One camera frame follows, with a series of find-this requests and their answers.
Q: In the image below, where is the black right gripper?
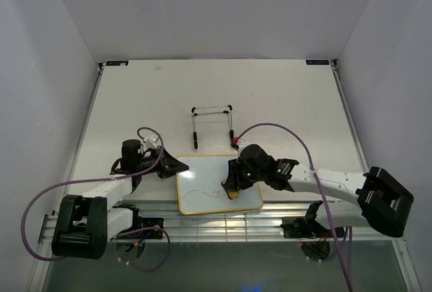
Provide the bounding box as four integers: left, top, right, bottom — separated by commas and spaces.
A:
225, 158, 266, 192

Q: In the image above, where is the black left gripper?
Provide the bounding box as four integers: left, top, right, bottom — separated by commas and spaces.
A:
136, 146, 188, 179

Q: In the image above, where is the yellow bone-shaped eraser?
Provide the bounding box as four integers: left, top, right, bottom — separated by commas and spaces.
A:
221, 181, 240, 200

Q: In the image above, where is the yellow-framed whiteboard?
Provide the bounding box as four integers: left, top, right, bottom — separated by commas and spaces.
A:
176, 154, 264, 215

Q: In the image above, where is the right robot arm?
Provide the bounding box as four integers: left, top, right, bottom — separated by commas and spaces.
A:
221, 144, 414, 239

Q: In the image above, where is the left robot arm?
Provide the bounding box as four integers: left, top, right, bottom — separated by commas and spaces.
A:
51, 139, 190, 260

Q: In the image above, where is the blue label left corner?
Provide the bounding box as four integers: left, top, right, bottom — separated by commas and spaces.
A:
105, 61, 129, 67

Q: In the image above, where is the blue label corner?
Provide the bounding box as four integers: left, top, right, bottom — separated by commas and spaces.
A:
305, 59, 330, 65
105, 61, 129, 67

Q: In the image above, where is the blue label right corner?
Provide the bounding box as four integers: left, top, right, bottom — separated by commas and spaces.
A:
305, 59, 330, 65

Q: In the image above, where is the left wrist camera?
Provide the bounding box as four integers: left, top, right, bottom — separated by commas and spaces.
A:
142, 133, 160, 149

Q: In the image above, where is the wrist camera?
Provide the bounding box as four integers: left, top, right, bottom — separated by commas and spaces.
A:
142, 133, 160, 149
230, 137, 250, 155

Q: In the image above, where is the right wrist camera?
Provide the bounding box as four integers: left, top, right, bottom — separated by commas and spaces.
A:
230, 137, 250, 155

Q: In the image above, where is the aluminium table frame rail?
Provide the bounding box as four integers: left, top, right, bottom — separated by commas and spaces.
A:
28, 58, 421, 292

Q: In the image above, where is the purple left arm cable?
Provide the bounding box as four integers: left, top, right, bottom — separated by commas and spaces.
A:
20, 126, 171, 272

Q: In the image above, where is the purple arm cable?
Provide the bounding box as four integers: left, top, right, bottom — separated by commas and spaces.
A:
20, 126, 171, 272
236, 123, 355, 292

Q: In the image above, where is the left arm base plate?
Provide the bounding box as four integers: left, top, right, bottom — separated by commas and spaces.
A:
115, 217, 165, 240

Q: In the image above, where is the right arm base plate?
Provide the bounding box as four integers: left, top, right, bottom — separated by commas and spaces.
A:
280, 217, 333, 239

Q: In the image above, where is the black wire whiteboard stand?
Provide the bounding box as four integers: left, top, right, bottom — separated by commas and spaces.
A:
190, 104, 235, 150

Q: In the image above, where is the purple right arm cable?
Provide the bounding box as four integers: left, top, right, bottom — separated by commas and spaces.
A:
236, 123, 355, 292

